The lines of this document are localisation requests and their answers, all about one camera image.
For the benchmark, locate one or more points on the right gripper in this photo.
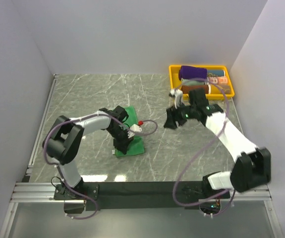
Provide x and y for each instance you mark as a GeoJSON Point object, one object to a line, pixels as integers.
{"type": "Point", "coordinates": [173, 116]}

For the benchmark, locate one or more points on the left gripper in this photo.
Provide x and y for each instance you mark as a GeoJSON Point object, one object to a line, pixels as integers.
{"type": "Point", "coordinates": [123, 145]}

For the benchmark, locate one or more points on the green towel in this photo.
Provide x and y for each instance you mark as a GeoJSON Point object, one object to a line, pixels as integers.
{"type": "Point", "coordinates": [137, 146]}

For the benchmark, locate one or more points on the purple towel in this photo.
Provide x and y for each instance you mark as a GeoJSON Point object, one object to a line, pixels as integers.
{"type": "Point", "coordinates": [192, 72]}

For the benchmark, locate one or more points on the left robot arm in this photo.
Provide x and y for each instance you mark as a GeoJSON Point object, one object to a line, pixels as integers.
{"type": "Point", "coordinates": [62, 143]}

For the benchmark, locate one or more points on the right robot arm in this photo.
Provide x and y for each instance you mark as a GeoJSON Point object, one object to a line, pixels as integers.
{"type": "Point", "coordinates": [252, 165]}

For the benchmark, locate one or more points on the rolled brown towel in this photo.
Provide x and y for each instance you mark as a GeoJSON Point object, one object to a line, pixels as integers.
{"type": "Point", "coordinates": [187, 88]}

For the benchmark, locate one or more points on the rolled mint towel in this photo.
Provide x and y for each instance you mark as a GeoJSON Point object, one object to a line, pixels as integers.
{"type": "Point", "coordinates": [193, 82]}

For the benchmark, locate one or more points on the black base beam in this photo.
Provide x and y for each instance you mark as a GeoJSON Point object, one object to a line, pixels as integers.
{"type": "Point", "coordinates": [133, 195]}

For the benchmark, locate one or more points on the rolled pink printed towel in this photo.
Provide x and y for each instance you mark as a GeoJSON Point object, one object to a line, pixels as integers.
{"type": "Point", "coordinates": [220, 80]}

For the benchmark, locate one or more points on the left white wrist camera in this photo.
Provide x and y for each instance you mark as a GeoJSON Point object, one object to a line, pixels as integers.
{"type": "Point", "coordinates": [133, 130]}

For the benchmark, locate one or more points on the aluminium rail frame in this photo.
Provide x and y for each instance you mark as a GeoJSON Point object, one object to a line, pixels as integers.
{"type": "Point", "coordinates": [33, 213]}

